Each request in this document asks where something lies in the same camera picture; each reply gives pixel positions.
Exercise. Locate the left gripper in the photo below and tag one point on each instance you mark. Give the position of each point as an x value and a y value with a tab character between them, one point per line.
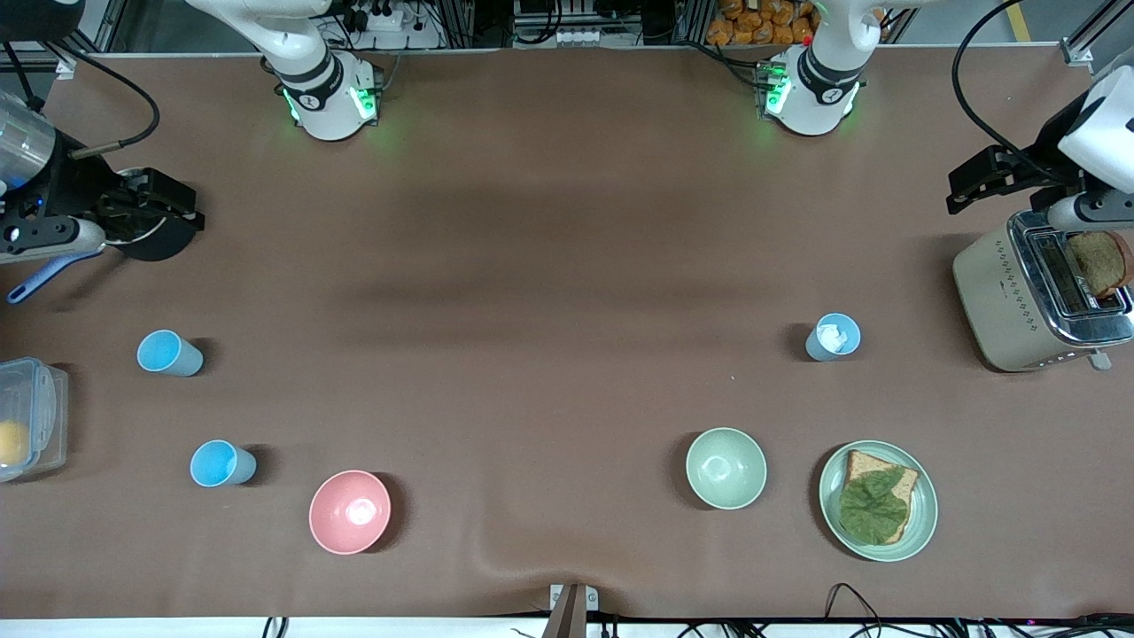
1038	171

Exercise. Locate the beige and chrome toaster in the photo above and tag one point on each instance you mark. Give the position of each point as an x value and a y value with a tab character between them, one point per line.
1001	292

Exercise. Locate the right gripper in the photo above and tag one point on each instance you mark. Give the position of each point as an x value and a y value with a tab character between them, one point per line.
78	190

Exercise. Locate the blue plastic cup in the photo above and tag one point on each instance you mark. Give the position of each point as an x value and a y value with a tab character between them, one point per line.
217	463
173	354
833	338

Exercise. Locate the white power strip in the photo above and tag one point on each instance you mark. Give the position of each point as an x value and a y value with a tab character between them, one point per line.
578	37

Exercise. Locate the aluminium frame corner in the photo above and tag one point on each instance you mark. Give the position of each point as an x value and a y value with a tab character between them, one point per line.
1085	44

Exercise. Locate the pale green bowl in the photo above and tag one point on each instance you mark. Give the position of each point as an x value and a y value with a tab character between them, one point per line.
726	468

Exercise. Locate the orange snack bag pile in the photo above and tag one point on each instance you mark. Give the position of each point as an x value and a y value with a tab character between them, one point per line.
762	22

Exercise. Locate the metal mount bracket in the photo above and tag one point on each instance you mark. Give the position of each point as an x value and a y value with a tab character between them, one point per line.
571	607

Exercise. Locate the green lettuce leaf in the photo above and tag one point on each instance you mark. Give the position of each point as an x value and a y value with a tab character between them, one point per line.
873	507

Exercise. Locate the pale green plate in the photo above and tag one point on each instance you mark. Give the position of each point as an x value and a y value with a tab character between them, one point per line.
926	509

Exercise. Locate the pink bowl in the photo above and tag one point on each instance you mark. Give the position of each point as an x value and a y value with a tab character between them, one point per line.
350	512

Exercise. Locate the dark toasted bread slice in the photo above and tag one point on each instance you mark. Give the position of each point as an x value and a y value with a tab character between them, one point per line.
1100	261

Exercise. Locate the yellow fruit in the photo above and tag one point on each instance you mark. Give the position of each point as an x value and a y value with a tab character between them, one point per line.
11	443

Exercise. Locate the brown bread slice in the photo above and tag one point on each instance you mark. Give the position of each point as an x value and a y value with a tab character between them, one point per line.
864	462

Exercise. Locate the clear plastic lidded container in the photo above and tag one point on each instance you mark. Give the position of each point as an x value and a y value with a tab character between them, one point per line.
40	416

